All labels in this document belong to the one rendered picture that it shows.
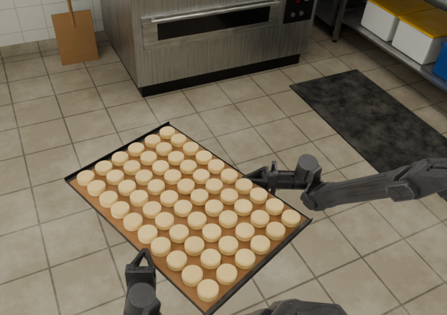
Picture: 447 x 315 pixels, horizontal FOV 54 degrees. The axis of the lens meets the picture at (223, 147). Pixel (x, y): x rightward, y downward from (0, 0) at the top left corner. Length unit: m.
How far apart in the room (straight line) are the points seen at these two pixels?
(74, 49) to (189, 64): 1.01
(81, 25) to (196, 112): 1.21
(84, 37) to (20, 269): 2.04
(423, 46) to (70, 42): 2.78
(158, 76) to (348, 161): 1.48
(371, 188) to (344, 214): 1.57
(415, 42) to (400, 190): 2.91
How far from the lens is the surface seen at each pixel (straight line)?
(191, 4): 3.12
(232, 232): 1.17
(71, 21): 3.75
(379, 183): 1.08
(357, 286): 2.40
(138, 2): 2.98
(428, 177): 0.96
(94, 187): 1.29
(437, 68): 3.73
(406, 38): 3.90
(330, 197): 1.24
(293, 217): 1.20
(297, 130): 3.15
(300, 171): 1.26
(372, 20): 4.14
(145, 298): 0.97
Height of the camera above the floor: 1.94
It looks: 41 degrees down
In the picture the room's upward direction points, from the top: 4 degrees clockwise
